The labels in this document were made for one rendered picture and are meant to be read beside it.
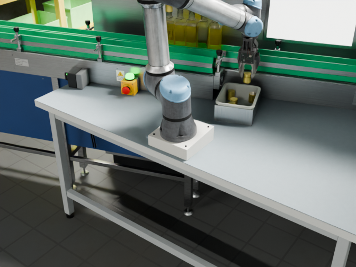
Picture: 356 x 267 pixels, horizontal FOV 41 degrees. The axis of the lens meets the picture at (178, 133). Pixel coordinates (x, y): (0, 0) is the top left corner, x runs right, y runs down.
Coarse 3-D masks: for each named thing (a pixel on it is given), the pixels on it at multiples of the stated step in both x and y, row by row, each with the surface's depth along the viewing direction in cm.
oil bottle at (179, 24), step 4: (176, 20) 228; (180, 20) 227; (184, 20) 228; (176, 24) 228; (180, 24) 228; (184, 24) 228; (176, 28) 229; (180, 28) 228; (184, 28) 229; (176, 32) 230; (180, 32) 230; (184, 32) 230; (176, 36) 231; (180, 36) 231; (184, 36) 231; (176, 40) 232; (180, 40) 232; (184, 40) 232; (176, 44) 233; (180, 44) 233; (184, 44) 233
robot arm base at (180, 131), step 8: (168, 120) 185; (176, 120) 184; (184, 120) 185; (192, 120) 189; (160, 128) 192; (168, 128) 186; (176, 128) 185; (184, 128) 186; (192, 128) 188; (168, 136) 187; (176, 136) 186; (184, 136) 187; (192, 136) 189
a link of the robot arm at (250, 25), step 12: (156, 0) 163; (168, 0) 161; (180, 0) 161; (192, 0) 164; (204, 0) 166; (216, 0) 170; (204, 12) 169; (216, 12) 170; (228, 12) 173; (240, 12) 177; (228, 24) 177; (240, 24) 178; (252, 24) 178; (252, 36) 181
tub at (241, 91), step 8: (224, 88) 220; (232, 88) 226; (240, 88) 224; (248, 88) 223; (256, 88) 222; (224, 96) 222; (240, 96) 226; (256, 96) 213; (224, 104) 207; (232, 104) 206; (240, 104) 222; (248, 104) 222
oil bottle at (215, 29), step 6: (210, 24) 224; (216, 24) 223; (210, 30) 224; (216, 30) 224; (210, 36) 226; (216, 36) 225; (210, 42) 228; (216, 42) 227; (210, 48) 229; (216, 48) 228
